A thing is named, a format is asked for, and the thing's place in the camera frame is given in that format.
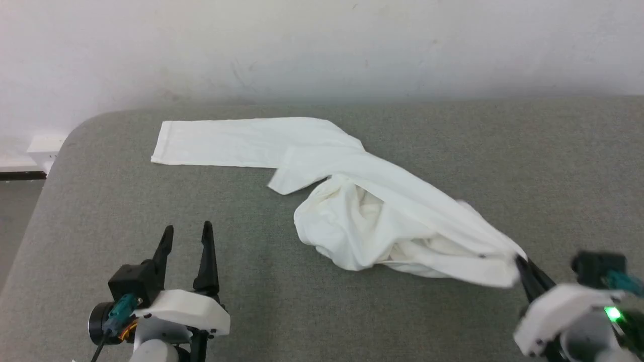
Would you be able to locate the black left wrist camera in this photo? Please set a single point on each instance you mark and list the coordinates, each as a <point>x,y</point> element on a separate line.
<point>132,284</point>

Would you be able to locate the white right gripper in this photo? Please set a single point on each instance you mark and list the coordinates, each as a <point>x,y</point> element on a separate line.
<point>563,314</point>

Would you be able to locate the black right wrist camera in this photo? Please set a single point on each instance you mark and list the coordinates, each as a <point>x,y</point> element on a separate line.
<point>596,266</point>

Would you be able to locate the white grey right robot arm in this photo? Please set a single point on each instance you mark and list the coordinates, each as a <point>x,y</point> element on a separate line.
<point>604,342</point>

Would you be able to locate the white wall socket box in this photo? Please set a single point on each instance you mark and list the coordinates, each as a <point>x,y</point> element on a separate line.
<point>45,148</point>

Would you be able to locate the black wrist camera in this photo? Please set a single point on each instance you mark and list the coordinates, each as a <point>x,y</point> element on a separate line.
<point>132,284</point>
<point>596,266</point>

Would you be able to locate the white long-sleeve garment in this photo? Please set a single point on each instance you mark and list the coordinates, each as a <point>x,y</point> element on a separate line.
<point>352,201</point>

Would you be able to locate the black skirting board strip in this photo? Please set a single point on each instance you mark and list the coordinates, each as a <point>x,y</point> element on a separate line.
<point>22,175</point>

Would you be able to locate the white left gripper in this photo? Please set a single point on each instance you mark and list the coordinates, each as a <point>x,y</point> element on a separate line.
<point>188,309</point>

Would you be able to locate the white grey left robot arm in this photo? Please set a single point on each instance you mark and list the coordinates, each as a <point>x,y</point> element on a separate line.
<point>158,344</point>

